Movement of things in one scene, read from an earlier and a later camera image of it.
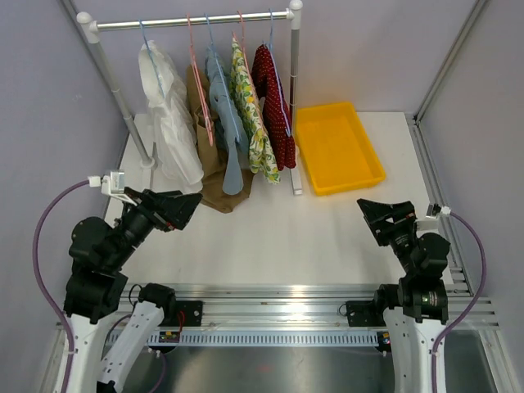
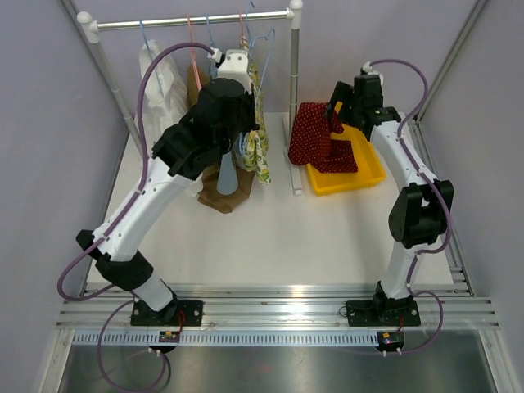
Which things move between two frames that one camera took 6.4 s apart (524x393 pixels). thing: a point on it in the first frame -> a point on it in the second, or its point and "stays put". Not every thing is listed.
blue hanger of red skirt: (269, 46) -> (262, 38)
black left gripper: (167, 210) -> (248, 100)
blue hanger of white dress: (151, 56) stays put
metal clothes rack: (89, 29) stays put
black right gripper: (376, 214) -> (343, 94)
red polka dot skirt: (272, 88) -> (311, 144)
